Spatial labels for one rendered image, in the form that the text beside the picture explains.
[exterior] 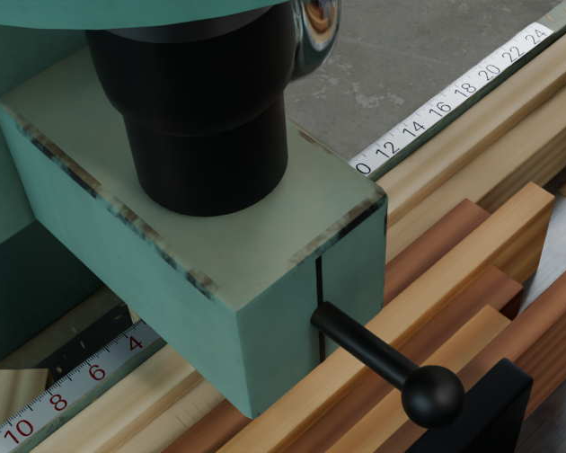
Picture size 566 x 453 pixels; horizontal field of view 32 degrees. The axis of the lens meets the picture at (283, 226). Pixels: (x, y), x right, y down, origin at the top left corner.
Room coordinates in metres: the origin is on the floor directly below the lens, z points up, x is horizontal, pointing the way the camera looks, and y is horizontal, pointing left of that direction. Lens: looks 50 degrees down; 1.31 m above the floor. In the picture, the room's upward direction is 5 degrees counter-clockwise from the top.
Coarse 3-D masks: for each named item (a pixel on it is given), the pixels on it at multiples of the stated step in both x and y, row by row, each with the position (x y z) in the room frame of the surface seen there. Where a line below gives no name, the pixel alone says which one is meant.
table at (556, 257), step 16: (560, 176) 0.36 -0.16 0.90; (560, 208) 0.34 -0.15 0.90; (560, 224) 0.33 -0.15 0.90; (544, 240) 0.32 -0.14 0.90; (560, 240) 0.32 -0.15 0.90; (544, 256) 0.31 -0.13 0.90; (560, 256) 0.31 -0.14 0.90; (544, 272) 0.30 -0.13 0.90; (560, 272) 0.29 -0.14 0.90; (528, 288) 0.29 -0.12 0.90; (544, 288) 0.29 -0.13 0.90; (528, 304) 0.28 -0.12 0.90; (560, 384) 0.23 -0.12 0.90; (544, 400) 0.22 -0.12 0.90; (560, 400) 0.22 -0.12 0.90; (528, 416) 0.22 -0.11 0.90; (544, 416) 0.21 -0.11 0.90; (560, 416) 0.21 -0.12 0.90; (528, 432) 0.21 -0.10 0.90; (544, 432) 0.21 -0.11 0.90; (560, 432) 0.21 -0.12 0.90; (528, 448) 0.20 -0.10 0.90; (544, 448) 0.20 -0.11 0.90; (560, 448) 0.20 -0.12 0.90
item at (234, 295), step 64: (64, 64) 0.29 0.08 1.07; (64, 128) 0.25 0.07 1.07; (64, 192) 0.24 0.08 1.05; (128, 192) 0.22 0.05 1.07; (320, 192) 0.21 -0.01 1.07; (384, 192) 0.21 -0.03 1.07; (128, 256) 0.21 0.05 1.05; (192, 256) 0.19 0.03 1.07; (256, 256) 0.19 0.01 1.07; (320, 256) 0.19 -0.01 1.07; (384, 256) 0.21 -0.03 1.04; (192, 320) 0.19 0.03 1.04; (256, 320) 0.17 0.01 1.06; (256, 384) 0.17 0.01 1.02
